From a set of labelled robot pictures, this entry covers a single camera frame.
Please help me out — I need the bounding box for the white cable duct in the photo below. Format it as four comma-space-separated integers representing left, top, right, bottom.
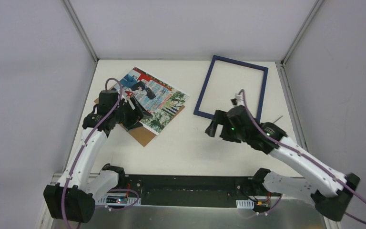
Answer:
95, 195, 142, 207
236, 199, 254, 209

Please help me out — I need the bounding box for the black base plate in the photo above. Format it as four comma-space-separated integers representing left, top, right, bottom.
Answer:
107, 174, 279, 208

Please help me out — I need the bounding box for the right white cable duct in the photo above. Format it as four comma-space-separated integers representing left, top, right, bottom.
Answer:
236, 199, 254, 209

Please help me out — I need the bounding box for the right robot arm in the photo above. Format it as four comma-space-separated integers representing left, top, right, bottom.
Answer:
205, 105, 360, 222

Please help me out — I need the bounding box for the blue wooden picture frame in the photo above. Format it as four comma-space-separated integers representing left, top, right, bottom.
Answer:
193, 55, 269, 121

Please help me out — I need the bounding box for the left white cable duct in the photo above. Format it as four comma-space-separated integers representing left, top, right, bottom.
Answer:
95, 195, 142, 207

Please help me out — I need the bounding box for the colourful photo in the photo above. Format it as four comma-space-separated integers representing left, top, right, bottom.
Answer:
119, 67, 189, 135

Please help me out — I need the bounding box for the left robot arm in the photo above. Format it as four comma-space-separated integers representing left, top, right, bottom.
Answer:
43, 90, 152, 223

